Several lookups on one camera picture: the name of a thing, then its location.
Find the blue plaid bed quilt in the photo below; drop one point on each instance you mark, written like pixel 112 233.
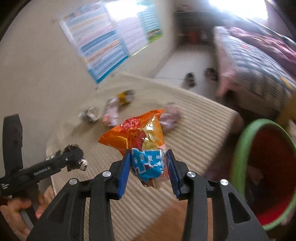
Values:
pixel 260 83

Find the left dark shoe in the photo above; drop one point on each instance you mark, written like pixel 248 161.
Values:
pixel 190 79

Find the dark shelf table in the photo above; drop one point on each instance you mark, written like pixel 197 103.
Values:
pixel 195 27

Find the red bin green rim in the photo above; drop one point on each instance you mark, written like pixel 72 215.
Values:
pixel 266 146

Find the striped beige tablecloth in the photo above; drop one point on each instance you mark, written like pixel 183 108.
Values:
pixel 198 137

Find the white chart wall poster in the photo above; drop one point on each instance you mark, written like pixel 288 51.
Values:
pixel 126 16

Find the pink Pocky box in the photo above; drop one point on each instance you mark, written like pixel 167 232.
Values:
pixel 110 116

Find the person's left hand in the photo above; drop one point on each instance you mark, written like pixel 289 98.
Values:
pixel 11 207

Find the green number wall poster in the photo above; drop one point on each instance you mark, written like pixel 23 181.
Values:
pixel 150 21

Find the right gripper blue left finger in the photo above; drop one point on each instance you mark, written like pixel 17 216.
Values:
pixel 123 173

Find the purple crumpled duvet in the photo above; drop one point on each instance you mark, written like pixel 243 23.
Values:
pixel 275 48

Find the orange snack bag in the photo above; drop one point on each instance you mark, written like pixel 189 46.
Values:
pixel 142 135

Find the dark shoe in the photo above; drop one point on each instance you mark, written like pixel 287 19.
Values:
pixel 190 79
pixel 211 73

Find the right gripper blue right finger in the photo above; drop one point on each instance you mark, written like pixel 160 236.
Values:
pixel 176 178

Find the pink wrapper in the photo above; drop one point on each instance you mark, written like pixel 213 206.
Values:
pixel 170 117

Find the right dark shoe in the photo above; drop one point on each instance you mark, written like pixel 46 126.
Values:
pixel 211 73

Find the yellow wrapper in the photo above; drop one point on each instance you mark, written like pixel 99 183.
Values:
pixel 126 97

